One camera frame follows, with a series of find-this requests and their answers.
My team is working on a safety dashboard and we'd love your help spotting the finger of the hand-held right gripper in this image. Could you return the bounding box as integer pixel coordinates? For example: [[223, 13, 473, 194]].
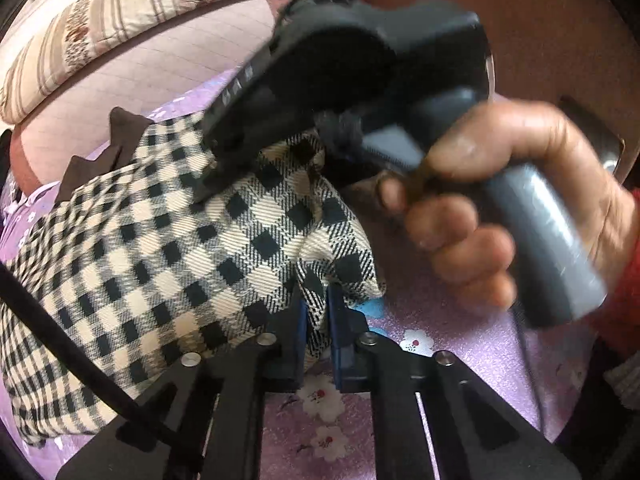
[[315, 110, 381, 186], [192, 47, 321, 206]]

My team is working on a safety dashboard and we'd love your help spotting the person's right hand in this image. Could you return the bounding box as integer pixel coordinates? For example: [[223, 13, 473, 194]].
[[377, 100, 640, 311]]

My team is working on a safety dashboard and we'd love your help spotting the pink quilted cushion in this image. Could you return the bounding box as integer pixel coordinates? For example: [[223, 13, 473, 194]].
[[10, 0, 301, 196]]

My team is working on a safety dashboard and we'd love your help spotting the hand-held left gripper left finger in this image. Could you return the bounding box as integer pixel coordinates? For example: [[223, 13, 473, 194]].
[[55, 285, 308, 480]]

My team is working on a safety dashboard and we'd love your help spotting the black and beige checked coat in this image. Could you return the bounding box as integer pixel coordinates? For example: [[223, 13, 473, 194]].
[[0, 110, 388, 448]]

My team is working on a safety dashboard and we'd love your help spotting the striped beige pillow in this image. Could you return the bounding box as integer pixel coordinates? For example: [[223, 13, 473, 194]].
[[0, 0, 298, 123]]

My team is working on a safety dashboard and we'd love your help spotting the brown wooden headboard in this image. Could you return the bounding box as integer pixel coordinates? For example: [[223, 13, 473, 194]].
[[360, 0, 631, 186]]

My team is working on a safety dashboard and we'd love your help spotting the purple floral bed sheet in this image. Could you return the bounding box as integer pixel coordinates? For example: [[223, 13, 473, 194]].
[[0, 67, 601, 480]]

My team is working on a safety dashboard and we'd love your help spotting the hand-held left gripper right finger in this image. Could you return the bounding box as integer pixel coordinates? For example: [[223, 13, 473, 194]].
[[327, 285, 583, 480]]

